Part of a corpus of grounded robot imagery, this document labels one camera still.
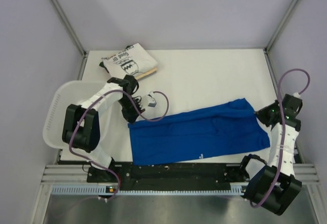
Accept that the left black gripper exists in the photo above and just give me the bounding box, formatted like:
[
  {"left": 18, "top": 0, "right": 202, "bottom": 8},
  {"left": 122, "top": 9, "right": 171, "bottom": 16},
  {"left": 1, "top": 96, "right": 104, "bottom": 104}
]
[{"left": 118, "top": 96, "right": 145, "bottom": 125}]

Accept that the blue t-shirt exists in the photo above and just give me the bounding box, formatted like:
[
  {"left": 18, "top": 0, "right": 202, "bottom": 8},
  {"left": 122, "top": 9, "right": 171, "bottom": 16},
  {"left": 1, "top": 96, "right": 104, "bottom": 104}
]
[{"left": 128, "top": 98, "right": 270, "bottom": 165}]

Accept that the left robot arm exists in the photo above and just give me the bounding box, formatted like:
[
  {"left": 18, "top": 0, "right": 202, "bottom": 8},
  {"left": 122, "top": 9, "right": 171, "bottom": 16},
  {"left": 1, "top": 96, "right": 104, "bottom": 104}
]
[{"left": 62, "top": 75, "right": 145, "bottom": 182}]

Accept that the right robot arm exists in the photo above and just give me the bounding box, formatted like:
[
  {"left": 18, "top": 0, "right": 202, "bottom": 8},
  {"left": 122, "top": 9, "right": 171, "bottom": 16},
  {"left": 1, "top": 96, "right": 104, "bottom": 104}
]
[{"left": 238, "top": 93, "right": 303, "bottom": 216}]

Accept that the beige folded t-shirt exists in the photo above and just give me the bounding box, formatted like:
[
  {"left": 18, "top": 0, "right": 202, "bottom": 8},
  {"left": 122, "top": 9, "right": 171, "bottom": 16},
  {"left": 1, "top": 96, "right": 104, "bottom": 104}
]
[{"left": 135, "top": 68, "right": 157, "bottom": 81}]

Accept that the white folded printed t-shirt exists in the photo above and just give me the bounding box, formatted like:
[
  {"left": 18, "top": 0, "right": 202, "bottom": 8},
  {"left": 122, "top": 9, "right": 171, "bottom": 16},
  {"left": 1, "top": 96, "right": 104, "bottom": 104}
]
[{"left": 99, "top": 43, "right": 158, "bottom": 78}]

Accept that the white plastic basket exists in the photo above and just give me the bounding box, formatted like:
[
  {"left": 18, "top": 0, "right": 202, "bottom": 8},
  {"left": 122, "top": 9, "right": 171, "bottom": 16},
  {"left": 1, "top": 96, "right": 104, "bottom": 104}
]
[{"left": 43, "top": 81, "right": 106, "bottom": 150}]

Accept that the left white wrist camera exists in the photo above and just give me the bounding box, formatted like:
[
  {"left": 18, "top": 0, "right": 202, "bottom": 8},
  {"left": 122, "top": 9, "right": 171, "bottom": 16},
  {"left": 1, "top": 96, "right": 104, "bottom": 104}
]
[{"left": 142, "top": 91, "right": 157, "bottom": 108}]

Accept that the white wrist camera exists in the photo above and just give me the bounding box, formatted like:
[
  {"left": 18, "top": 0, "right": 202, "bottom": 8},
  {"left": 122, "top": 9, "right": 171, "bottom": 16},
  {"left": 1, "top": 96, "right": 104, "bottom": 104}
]
[
  {"left": 142, "top": 91, "right": 157, "bottom": 108},
  {"left": 293, "top": 92, "right": 301, "bottom": 99}
]

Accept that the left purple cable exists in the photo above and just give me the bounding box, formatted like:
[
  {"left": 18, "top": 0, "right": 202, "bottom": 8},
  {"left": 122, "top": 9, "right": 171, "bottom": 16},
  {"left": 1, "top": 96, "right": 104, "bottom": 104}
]
[{"left": 68, "top": 90, "right": 170, "bottom": 202}]

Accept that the purple cable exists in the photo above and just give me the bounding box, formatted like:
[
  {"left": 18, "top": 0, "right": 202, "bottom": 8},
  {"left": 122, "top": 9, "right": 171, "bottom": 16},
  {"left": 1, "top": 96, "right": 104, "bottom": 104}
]
[
  {"left": 68, "top": 90, "right": 170, "bottom": 202},
  {"left": 249, "top": 68, "right": 311, "bottom": 208}
]

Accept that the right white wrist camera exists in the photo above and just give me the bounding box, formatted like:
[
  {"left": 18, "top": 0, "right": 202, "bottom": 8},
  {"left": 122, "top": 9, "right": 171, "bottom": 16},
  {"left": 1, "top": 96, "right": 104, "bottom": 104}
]
[{"left": 293, "top": 92, "right": 301, "bottom": 99}]

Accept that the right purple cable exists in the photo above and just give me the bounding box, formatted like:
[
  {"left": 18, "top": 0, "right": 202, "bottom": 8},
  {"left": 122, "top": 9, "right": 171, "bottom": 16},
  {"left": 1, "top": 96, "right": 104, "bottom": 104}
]
[{"left": 249, "top": 68, "right": 311, "bottom": 208}]

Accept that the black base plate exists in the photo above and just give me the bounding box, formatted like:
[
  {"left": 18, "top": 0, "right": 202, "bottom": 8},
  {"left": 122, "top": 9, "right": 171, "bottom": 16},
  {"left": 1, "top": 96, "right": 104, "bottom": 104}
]
[{"left": 86, "top": 161, "right": 259, "bottom": 191}]

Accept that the grey slotted cable duct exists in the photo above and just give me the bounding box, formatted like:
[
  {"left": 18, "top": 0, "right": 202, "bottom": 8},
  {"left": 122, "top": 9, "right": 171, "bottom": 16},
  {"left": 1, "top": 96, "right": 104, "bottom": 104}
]
[{"left": 51, "top": 185, "right": 247, "bottom": 196}]

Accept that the aluminium front rail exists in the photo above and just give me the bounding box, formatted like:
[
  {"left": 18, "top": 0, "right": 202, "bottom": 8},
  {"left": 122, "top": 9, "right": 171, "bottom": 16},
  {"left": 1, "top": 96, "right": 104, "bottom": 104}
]
[{"left": 41, "top": 164, "right": 320, "bottom": 185}]

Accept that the right aluminium frame post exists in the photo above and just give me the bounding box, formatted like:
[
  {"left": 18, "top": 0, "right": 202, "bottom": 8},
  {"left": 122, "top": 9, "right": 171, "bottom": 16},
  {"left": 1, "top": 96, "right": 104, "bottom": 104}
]
[{"left": 264, "top": 0, "right": 301, "bottom": 54}]

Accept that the aluminium frame post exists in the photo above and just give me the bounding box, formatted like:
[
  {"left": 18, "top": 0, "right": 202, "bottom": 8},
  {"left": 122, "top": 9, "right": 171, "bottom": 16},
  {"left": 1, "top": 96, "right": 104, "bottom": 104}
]
[
  {"left": 49, "top": 0, "right": 86, "bottom": 57},
  {"left": 264, "top": 0, "right": 301, "bottom": 54}
]

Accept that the left aluminium frame post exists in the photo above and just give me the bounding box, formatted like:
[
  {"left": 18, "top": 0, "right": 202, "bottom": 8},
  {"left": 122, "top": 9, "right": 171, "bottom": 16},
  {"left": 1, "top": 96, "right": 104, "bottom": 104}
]
[{"left": 49, "top": 0, "right": 86, "bottom": 57}]

